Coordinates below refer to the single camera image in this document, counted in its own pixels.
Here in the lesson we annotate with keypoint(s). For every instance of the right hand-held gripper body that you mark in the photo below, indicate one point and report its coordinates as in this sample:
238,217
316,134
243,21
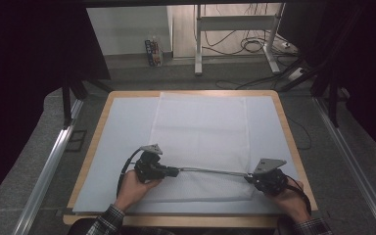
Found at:
269,181

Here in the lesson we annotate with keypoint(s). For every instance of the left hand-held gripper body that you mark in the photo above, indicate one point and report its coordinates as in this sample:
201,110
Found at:
148,166

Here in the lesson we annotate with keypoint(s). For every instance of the white mesh zipper bag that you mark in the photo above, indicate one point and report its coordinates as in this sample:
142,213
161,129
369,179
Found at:
199,130

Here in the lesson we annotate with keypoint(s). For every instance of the person's left hand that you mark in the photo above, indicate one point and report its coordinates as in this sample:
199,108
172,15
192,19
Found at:
133,192

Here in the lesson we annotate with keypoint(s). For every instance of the person's right hand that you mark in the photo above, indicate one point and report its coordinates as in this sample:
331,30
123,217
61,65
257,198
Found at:
290,202

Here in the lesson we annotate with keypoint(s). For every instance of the white table mat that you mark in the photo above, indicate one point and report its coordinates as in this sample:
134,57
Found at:
124,130

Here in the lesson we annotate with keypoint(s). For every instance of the wooden table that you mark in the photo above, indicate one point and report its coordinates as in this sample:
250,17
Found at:
284,107

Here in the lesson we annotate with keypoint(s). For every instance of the black metal stand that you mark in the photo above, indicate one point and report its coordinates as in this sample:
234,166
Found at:
333,101
66,104

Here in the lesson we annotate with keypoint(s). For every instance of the white power strip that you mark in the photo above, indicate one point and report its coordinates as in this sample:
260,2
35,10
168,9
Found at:
296,73

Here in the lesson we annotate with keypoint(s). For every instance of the colourful printed box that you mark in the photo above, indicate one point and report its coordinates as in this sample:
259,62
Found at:
153,52

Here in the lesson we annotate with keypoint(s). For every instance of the black curtain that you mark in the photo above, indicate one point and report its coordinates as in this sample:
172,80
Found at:
365,65
23,81

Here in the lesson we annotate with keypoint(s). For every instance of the aluminium rail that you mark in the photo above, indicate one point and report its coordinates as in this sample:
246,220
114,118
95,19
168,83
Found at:
355,163
45,176

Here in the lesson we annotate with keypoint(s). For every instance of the white desk frame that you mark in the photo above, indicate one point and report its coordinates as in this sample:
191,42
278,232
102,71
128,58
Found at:
235,23

